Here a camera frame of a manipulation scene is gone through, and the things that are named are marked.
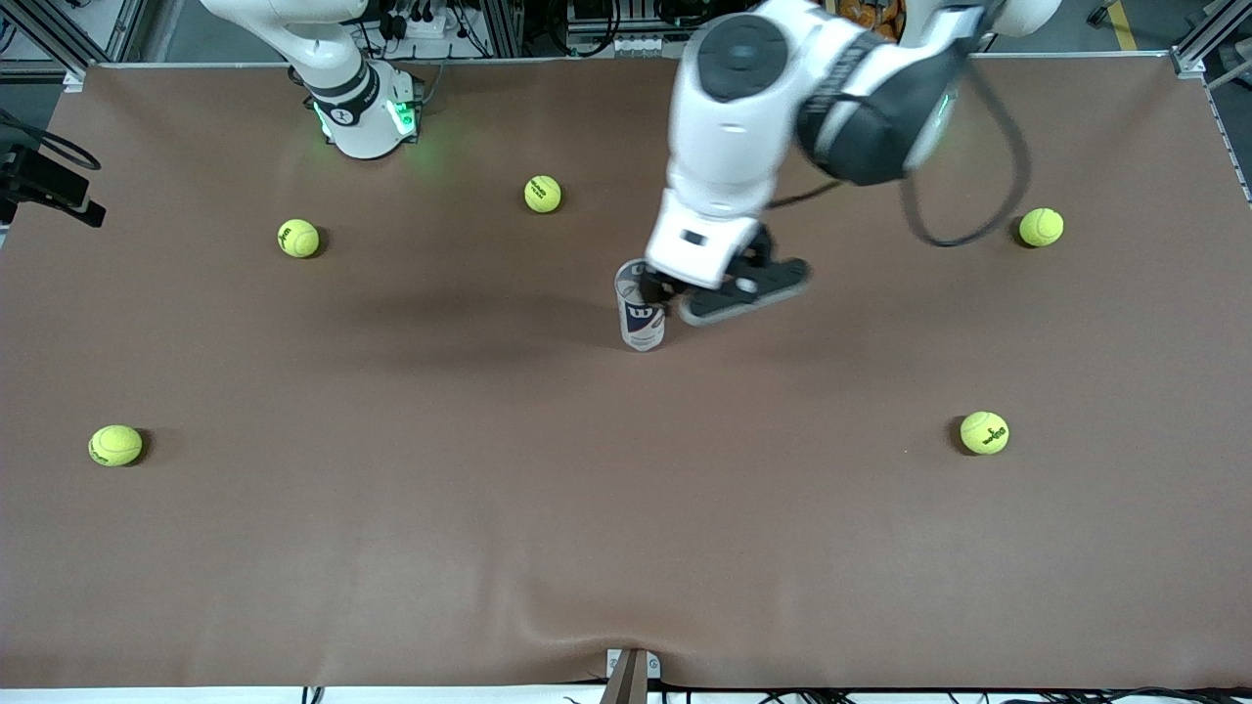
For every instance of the brown table cover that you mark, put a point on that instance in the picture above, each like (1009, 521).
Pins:
(391, 548)

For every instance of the clear tennis ball can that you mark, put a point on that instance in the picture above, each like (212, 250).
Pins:
(643, 328)

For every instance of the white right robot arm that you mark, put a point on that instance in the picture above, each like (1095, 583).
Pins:
(342, 88)

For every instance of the bag of orange items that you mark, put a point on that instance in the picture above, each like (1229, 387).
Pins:
(871, 15)

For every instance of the aluminium frame strut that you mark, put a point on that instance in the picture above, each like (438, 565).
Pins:
(1208, 34)
(59, 39)

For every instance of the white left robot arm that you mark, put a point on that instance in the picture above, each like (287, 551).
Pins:
(734, 117)

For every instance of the white power strip black plugs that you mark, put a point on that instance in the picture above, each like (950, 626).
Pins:
(425, 22)

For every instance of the metal bracket with brown post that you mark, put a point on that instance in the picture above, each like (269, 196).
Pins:
(633, 675)

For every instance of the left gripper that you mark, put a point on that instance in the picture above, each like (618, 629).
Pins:
(653, 288)

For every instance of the yellow tennis ball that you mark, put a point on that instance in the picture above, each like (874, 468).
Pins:
(984, 432)
(543, 194)
(115, 445)
(1042, 227)
(298, 238)

